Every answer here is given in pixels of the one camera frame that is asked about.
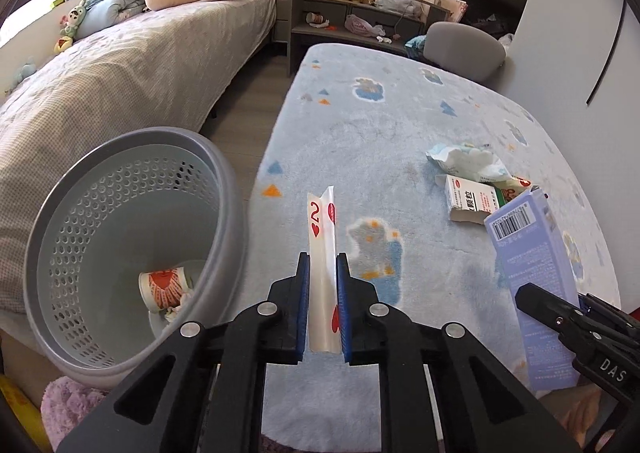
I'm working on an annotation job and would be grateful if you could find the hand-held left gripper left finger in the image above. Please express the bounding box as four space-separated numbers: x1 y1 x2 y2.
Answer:
56 251 312 453

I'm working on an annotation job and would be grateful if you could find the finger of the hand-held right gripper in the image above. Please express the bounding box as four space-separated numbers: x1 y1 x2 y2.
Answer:
515 283 583 339
579 293 623 329

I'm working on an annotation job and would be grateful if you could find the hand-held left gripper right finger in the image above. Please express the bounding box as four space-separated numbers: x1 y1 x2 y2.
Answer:
335 252 583 453

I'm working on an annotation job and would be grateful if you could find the playing card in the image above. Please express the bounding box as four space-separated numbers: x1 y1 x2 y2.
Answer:
306 185 343 355

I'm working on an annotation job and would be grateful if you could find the lavender cardboard box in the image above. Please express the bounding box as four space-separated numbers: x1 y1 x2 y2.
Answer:
484 188 587 393

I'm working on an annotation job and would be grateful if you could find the printed snack wrapper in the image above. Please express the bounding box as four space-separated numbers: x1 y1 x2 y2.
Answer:
495 175 533 206

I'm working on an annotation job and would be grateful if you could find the beige tissue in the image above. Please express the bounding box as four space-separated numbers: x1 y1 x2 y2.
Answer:
162 290 196 324

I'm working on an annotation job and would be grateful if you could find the green and white medicine box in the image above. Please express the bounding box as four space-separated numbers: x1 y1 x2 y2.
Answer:
444 174 503 225

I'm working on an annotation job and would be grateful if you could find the red and white paper cup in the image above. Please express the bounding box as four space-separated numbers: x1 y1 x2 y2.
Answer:
138 269 195 314

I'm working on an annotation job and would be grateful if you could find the white wipes packet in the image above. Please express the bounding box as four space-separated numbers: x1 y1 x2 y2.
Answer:
425 143 513 184

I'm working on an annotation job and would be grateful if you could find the grey perforated plastic basket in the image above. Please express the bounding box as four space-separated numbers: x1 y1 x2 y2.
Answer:
22 127 248 390

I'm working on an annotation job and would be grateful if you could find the person's right hand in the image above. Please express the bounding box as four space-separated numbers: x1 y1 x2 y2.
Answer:
540 380 618 439

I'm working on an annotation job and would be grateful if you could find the light blue printed blanket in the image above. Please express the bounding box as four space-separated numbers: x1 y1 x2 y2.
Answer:
245 43 623 444

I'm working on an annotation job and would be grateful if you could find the pink fluffy slipper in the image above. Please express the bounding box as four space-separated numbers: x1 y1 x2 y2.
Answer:
40 375 108 453

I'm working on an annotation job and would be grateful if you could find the grey upholstered chair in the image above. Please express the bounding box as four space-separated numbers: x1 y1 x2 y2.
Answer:
424 22 507 84

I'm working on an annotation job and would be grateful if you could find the grey shelf unit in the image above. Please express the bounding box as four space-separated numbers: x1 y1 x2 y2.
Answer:
289 0 451 76

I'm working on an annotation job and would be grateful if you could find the pink plastic bag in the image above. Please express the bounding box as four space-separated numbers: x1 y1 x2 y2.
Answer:
345 14 383 36

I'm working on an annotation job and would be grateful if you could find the grey nightstand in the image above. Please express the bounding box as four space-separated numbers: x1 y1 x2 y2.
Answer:
272 0 293 56

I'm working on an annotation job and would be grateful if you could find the bed with grey checked cover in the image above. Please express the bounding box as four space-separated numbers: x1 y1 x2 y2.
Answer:
0 0 278 349

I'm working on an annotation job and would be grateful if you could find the white plastic bag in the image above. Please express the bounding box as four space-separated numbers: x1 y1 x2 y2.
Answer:
375 0 426 18

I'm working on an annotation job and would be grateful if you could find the pink paper bag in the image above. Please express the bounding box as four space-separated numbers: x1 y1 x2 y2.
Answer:
420 0 468 24

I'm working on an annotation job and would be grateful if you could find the folded blue quilt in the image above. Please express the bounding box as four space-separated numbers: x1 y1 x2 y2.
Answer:
75 0 151 38

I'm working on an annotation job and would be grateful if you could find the small blue plush toy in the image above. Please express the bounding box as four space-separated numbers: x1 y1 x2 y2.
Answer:
10 60 38 86

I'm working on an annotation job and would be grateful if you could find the small green plush doll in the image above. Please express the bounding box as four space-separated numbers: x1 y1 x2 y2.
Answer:
60 0 91 38

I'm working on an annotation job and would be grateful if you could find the black wardrobe handle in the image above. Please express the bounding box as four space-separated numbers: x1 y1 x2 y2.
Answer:
587 0 628 106

